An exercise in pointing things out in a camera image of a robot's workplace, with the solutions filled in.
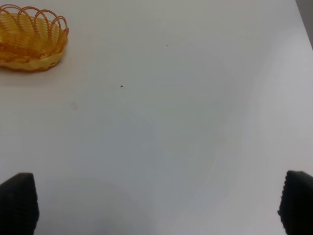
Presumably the yellow wicker basket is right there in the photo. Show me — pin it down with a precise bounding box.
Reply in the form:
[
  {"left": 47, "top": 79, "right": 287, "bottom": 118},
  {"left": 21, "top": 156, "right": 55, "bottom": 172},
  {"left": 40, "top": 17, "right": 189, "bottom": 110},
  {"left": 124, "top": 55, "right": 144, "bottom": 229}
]
[{"left": 0, "top": 4, "right": 69, "bottom": 72}]

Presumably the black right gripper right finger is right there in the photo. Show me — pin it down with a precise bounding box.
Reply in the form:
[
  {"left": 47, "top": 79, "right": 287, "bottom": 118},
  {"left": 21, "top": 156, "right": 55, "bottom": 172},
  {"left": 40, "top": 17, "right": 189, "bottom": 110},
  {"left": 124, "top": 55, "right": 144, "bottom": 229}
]
[{"left": 278, "top": 170, "right": 313, "bottom": 235}]

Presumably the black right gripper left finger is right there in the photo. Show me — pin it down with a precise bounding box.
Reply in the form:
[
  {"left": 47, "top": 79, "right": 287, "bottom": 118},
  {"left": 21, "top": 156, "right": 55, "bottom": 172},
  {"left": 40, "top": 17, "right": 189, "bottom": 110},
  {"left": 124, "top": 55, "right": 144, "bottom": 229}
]
[{"left": 0, "top": 172, "right": 40, "bottom": 235}]

